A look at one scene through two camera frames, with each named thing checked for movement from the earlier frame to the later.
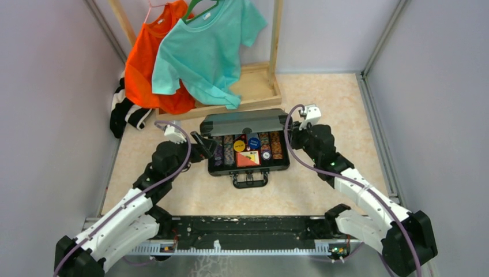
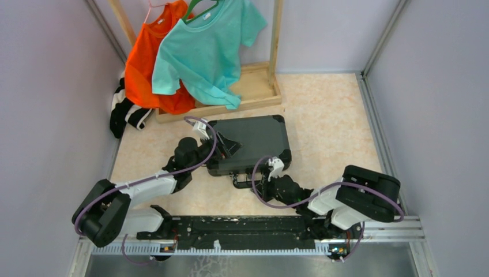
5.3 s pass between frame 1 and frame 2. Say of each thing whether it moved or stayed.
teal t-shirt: stayed
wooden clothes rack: stayed
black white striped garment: stayed
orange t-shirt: stayed
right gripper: moved
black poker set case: moved
